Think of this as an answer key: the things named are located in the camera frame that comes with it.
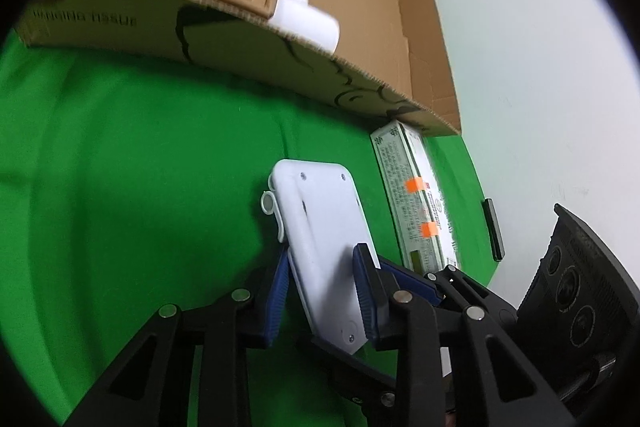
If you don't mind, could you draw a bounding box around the large cardboard box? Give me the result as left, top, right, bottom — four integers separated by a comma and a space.
15, 0, 463, 138

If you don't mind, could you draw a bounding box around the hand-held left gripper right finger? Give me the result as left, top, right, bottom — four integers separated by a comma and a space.
351, 243, 576, 427

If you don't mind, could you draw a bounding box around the white plastic device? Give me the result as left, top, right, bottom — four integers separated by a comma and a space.
261, 158, 371, 355

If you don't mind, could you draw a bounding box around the black rectangular device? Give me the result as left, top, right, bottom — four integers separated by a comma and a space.
481, 198, 505, 263

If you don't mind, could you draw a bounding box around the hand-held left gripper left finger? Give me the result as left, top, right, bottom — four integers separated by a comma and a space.
62, 249, 291, 427

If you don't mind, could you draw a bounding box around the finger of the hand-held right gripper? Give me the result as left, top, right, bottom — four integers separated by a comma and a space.
297, 334, 398, 408
379, 257, 518, 325

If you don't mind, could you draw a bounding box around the green and white carton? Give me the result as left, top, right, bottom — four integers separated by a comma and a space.
370, 119, 461, 275

